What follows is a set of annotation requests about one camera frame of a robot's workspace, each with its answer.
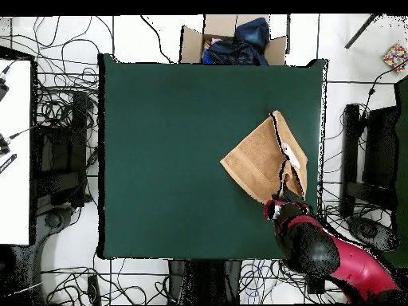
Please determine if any orange terry towel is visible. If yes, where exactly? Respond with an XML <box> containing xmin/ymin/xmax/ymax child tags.
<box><xmin>218</xmin><ymin>109</ymin><xmax>309</xmax><ymax>205</ymax></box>

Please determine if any black equipment stand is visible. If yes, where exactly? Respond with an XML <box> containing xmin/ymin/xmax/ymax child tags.
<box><xmin>31</xmin><ymin>91</ymin><xmax>98</xmax><ymax>218</ymax></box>
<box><xmin>339</xmin><ymin>103</ymin><xmax>399</xmax><ymax>219</ymax></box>

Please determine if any dark green table cloth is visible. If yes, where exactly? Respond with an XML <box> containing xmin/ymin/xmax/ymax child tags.
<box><xmin>96</xmin><ymin>53</ymin><xmax>329</xmax><ymax>261</ymax></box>
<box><xmin>380</xmin><ymin>76</ymin><xmax>408</xmax><ymax>269</ymax></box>

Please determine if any dark blue garment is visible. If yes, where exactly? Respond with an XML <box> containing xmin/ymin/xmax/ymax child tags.
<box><xmin>202</xmin><ymin>17</ymin><xmax>272</xmax><ymax>66</ymax></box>

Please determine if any pink and yellow garment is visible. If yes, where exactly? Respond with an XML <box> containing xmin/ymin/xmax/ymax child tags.
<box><xmin>203</xmin><ymin>37</ymin><xmax>224</xmax><ymax>51</ymax></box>

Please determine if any cardboard box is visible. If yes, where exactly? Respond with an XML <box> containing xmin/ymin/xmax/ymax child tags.
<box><xmin>179</xmin><ymin>14</ymin><xmax>289</xmax><ymax>66</ymax></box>

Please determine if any black power strip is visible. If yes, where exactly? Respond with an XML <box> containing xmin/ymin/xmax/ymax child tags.
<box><xmin>86</xmin><ymin>273</ymin><xmax>102</xmax><ymax>306</ymax></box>

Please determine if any multicoloured patterned bundle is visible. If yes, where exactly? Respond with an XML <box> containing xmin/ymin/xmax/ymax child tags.
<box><xmin>382</xmin><ymin>42</ymin><xmax>408</xmax><ymax>74</ymax></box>

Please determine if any black metal bar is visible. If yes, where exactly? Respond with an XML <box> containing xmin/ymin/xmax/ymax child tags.
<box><xmin>343</xmin><ymin>14</ymin><xmax>382</xmax><ymax>49</ymax></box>

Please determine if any white table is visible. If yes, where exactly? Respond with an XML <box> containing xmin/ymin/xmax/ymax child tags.
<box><xmin>0</xmin><ymin>58</ymin><xmax>33</xmax><ymax>246</ymax></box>

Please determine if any black ribbed strip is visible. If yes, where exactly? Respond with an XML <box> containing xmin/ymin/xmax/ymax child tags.
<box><xmin>0</xmin><ymin>153</ymin><xmax>18</xmax><ymax>175</ymax></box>

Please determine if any black connector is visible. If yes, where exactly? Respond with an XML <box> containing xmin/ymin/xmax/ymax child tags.
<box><xmin>0</xmin><ymin>132</ymin><xmax>13</xmax><ymax>157</ymax></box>

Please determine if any black device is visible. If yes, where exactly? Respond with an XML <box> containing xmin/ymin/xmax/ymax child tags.
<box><xmin>0</xmin><ymin>76</ymin><xmax>10</xmax><ymax>103</ymax></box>

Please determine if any blue and black cable tangle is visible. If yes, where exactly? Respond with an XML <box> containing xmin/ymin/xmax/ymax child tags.
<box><xmin>239</xmin><ymin>258</ymin><xmax>345</xmax><ymax>304</ymax></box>

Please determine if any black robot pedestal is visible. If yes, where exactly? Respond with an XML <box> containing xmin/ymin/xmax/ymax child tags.
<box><xmin>167</xmin><ymin>259</ymin><xmax>242</xmax><ymax>305</ymax></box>

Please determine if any black cable with plug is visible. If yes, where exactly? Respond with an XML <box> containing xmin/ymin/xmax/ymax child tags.
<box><xmin>358</xmin><ymin>61</ymin><xmax>408</xmax><ymax>128</ymax></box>

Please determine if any long black cable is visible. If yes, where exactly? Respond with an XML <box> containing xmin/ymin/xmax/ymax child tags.
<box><xmin>139</xmin><ymin>14</ymin><xmax>175</xmax><ymax>64</ymax></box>

